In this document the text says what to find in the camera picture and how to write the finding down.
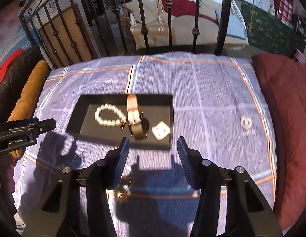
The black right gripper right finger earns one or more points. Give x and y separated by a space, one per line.
203 175

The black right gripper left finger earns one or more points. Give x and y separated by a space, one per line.
104 175

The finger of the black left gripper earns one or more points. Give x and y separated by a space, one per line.
33 127
17 123

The black jewelry tray box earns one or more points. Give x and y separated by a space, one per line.
102 119

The person's left hand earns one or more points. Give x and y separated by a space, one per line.
7 164

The mustard yellow cushion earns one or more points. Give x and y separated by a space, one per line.
26 104

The black leather cushion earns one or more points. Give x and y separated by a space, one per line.
14 73

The white earring card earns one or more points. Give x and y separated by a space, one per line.
160 131

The purple plaid bed sheet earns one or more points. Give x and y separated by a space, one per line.
218 108

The wooden door panel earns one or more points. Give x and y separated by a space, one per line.
65 36

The maroon pillow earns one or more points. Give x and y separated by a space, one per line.
283 84

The light blue pillow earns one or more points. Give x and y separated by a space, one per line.
235 28

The green patterned tablecloth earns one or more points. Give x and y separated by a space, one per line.
270 34

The beige sofa with red throw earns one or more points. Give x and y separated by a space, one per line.
177 28

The red cubby shelf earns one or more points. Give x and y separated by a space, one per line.
284 10

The beige strap wristwatch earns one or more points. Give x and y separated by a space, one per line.
138 127

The black iron bed frame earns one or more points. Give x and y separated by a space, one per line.
109 26

